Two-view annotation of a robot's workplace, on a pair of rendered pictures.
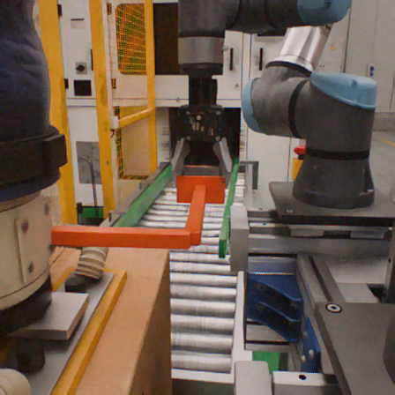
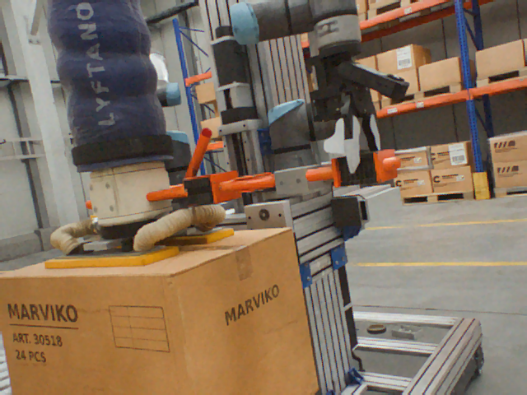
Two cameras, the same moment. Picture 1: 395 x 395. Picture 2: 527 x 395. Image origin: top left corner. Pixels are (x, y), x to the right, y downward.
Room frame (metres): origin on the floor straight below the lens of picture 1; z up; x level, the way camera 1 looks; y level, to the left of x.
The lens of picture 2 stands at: (-0.47, 1.12, 1.11)
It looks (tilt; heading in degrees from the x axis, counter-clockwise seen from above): 4 degrees down; 302
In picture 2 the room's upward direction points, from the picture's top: 10 degrees counter-clockwise
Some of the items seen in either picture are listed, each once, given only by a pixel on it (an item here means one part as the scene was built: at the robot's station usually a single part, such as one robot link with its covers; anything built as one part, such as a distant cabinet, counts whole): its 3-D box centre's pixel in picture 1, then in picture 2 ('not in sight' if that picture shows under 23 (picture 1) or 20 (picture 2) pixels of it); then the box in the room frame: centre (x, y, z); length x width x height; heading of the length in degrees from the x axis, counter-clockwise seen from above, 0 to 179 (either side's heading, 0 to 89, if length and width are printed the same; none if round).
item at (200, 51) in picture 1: (203, 54); not in sight; (0.70, -0.01, 1.30); 0.08 x 0.08 x 0.05
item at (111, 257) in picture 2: not in sight; (107, 251); (0.45, 0.36, 0.97); 0.34 x 0.10 x 0.05; 177
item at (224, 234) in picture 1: (238, 192); not in sight; (2.27, -0.24, 0.60); 1.60 x 0.10 x 0.09; 173
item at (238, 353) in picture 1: (246, 231); not in sight; (1.91, -0.25, 0.50); 2.31 x 0.05 x 0.19; 173
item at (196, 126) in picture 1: (201, 105); not in sight; (0.69, -0.01, 1.22); 0.09 x 0.08 x 0.12; 177
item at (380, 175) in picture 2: not in sight; (364, 168); (-0.16, 0.31, 1.07); 0.08 x 0.07 x 0.05; 177
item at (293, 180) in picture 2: not in sight; (299, 179); (-0.03, 0.30, 1.07); 0.07 x 0.07 x 0.04; 87
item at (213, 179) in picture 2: not in sight; (212, 188); (0.19, 0.28, 1.07); 0.10 x 0.08 x 0.06; 87
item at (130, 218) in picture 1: (148, 189); not in sight; (2.34, 0.29, 0.60); 1.60 x 0.10 x 0.09; 173
